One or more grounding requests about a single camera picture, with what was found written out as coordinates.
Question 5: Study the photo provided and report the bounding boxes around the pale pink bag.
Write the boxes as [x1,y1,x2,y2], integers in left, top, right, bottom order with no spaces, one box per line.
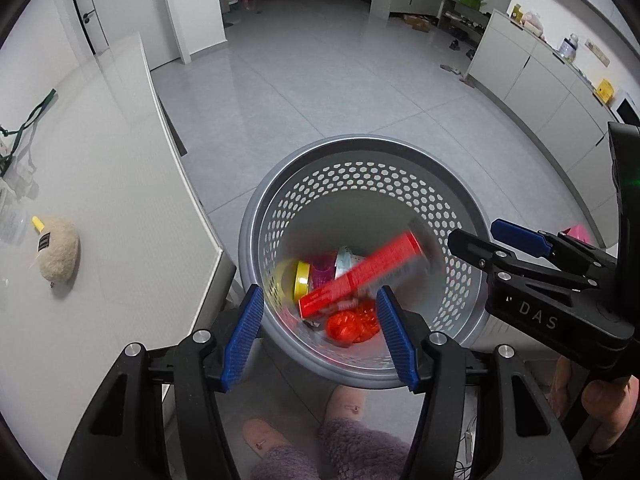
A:
[520,12,546,36]

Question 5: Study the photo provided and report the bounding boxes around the white and purple bottle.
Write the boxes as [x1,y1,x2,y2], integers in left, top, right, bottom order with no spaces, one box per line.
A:
[556,34,582,63]

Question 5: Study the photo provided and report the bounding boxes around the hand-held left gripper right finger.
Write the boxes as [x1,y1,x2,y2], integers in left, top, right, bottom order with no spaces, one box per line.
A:
[376,286,583,480]

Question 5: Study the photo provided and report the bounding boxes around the feet in pink slippers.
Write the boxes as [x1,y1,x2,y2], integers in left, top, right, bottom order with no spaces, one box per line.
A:
[250,415,416,480]

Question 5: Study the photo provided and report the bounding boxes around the yellow round lid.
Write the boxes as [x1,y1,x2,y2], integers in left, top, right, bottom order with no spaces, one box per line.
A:
[274,259,313,306]

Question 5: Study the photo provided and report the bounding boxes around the beige plush ball toy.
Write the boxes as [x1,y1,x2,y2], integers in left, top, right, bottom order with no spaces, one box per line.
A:
[34,216,82,291]

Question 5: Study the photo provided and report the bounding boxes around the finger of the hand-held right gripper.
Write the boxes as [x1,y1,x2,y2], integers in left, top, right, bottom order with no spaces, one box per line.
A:
[446,229,596,295]
[490,218,618,291]

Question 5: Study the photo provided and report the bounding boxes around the green lanyard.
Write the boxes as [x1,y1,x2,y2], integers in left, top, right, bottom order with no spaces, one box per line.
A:
[0,88,57,171]

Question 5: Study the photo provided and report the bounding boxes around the red plastic bag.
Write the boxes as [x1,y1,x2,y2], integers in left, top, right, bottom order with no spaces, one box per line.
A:
[324,305,381,346]

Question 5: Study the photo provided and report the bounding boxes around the light blue wrapper packet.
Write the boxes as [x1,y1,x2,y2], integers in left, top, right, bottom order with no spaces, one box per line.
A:
[332,246,371,281]

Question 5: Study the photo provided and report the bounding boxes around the red and white carton box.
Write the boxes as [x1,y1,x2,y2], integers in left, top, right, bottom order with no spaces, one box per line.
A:
[299,230,433,318]

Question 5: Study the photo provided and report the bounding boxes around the white microwave oven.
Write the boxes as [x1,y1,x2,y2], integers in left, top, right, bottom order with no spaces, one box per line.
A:
[612,92,640,126]

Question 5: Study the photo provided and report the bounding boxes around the grey perforated plastic basket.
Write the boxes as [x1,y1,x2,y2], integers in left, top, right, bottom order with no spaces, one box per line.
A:
[238,134,493,390]

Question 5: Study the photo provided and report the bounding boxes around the person's right hand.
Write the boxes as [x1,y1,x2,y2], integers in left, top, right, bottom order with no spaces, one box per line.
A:
[550,359,640,458]

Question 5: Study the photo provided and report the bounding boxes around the pink slipper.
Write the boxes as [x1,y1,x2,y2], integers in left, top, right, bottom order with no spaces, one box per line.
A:
[322,385,368,428]
[242,417,293,466]

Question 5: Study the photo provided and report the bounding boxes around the white low cabinet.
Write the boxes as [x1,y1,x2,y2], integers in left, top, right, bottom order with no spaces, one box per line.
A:
[465,8,626,251]

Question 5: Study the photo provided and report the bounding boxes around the clear badge holder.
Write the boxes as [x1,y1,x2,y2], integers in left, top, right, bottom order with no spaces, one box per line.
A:
[0,155,38,241]

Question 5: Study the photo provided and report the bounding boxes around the pink plastic cup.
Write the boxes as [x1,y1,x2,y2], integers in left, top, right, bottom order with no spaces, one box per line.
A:
[310,255,335,291]

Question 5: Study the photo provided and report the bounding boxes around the shoe rack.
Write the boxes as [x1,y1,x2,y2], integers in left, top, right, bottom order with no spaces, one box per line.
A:
[437,0,491,43]

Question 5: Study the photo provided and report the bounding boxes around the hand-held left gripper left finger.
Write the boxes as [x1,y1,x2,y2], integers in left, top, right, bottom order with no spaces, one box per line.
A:
[57,284,266,480]

